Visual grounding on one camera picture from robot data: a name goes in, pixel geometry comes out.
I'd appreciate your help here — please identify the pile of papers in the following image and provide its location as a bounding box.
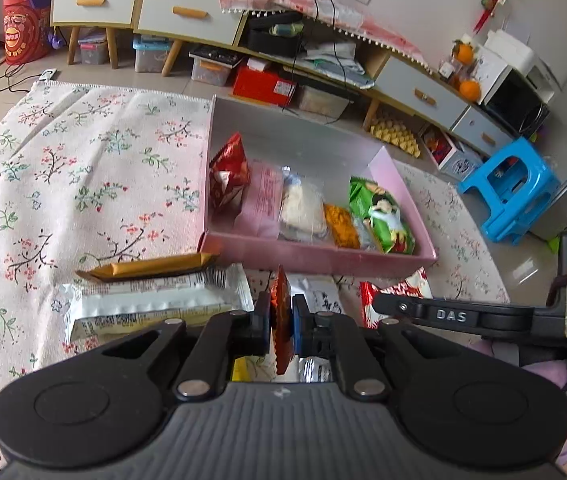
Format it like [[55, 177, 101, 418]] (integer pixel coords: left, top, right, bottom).
[[303, 40, 371, 88]]

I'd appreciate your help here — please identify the black hanging cable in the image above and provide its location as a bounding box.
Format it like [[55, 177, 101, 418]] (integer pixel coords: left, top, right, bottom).
[[291, 0, 351, 113]]

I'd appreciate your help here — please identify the red white patterned snack packet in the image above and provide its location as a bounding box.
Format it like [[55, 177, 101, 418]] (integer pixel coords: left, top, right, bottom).
[[360, 267, 434, 328]]

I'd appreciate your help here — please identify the green chip packet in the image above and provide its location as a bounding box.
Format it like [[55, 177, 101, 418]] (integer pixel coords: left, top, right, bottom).
[[348, 176, 417, 255]]

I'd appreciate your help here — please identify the wooden tv cabinet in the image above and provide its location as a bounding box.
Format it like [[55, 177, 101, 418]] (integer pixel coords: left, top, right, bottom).
[[50, 0, 519, 161]]

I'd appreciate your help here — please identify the yellow snack packet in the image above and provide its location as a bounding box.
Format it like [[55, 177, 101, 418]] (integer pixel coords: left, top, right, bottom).
[[230, 355, 264, 383]]

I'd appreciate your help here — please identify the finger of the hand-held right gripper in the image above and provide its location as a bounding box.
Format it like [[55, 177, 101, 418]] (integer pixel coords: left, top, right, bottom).
[[372, 292, 419, 331]]

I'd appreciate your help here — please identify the blue plastic stool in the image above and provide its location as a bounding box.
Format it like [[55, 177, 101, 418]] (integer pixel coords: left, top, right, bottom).
[[458, 137, 561, 246]]

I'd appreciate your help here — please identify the floral tablecloth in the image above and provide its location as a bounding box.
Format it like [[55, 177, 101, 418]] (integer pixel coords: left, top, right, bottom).
[[0, 80, 511, 471]]

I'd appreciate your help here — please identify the pink snack packet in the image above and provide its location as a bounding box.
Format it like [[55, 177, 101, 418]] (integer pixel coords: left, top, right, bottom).
[[236, 160, 287, 238]]

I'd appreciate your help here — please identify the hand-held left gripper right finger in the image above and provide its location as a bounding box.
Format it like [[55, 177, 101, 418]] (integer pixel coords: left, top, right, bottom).
[[291, 295, 417, 403]]

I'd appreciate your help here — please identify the red round gift bag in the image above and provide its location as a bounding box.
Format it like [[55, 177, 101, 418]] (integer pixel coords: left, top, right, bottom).
[[3, 0, 51, 66]]

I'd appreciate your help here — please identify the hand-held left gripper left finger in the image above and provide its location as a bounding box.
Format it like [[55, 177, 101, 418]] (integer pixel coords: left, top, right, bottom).
[[98, 292, 271, 403]]

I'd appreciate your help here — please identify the clear cracker packet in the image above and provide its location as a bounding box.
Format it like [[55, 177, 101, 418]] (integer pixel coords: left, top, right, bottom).
[[278, 165, 329, 241]]

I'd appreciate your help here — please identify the white snack packet dark print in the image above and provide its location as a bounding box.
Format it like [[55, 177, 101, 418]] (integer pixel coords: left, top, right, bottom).
[[293, 275, 364, 383]]

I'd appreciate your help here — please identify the red cardboard box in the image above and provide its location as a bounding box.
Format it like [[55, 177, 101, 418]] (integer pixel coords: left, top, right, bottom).
[[233, 57, 297, 107]]

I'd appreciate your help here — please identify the clear storage box dark lid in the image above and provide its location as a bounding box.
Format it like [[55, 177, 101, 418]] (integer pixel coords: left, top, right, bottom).
[[190, 45, 241, 87]]

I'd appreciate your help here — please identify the long white green snack packet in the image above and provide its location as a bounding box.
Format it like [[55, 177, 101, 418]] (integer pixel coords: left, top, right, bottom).
[[58, 263, 255, 346]]

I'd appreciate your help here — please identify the white cabinet drawer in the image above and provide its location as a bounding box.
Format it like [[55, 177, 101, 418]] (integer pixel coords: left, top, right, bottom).
[[52, 0, 139, 26], [376, 54, 467, 131], [451, 107, 514, 156], [138, 0, 245, 46]]

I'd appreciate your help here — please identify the red wall decoration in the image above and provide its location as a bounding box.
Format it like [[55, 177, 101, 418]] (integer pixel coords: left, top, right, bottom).
[[473, 0, 513, 36]]

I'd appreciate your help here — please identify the brown snack packet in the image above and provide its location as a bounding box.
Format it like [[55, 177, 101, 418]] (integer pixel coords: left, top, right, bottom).
[[76, 252, 219, 283]]

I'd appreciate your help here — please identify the black floor cable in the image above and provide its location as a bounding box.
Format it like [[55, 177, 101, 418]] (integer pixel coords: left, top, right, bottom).
[[0, 67, 36, 98]]

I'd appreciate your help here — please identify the black bag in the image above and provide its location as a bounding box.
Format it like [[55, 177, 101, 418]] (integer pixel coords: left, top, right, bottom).
[[247, 12, 304, 58]]

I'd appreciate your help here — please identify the white printed carton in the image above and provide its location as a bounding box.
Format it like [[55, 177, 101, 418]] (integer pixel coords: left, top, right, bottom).
[[423, 125, 484, 181]]

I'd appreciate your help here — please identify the yellow egg tray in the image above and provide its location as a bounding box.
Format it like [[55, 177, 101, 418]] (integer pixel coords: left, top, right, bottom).
[[371, 117, 421, 157]]

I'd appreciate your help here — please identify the orange snack packet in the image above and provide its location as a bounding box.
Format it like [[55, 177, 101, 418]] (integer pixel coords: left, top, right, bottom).
[[323, 202, 361, 250]]

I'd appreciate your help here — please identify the white microwave oven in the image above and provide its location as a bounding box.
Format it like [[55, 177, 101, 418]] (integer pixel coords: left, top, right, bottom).
[[478, 67, 551, 136]]

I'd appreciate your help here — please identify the pink cardboard box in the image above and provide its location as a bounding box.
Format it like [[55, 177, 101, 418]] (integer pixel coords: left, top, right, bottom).
[[198, 95, 438, 278]]

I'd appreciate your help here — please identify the small orange candy packet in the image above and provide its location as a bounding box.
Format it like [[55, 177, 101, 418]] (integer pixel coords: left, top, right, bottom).
[[268, 265, 297, 376]]

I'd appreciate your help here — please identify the clear storage box blue lid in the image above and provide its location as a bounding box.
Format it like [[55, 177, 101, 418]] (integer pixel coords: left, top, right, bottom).
[[133, 35, 171, 73]]

